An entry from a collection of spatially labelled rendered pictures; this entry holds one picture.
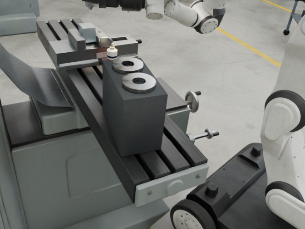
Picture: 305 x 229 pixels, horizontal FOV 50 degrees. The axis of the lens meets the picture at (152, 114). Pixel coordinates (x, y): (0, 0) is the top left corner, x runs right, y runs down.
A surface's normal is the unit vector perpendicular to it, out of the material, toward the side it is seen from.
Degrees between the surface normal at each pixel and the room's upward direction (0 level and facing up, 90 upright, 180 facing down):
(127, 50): 90
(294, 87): 90
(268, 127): 90
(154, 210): 0
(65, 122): 90
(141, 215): 0
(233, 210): 0
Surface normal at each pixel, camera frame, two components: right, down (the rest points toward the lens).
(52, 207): 0.46, 0.54
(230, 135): 0.08, -0.82
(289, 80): -0.69, 0.37
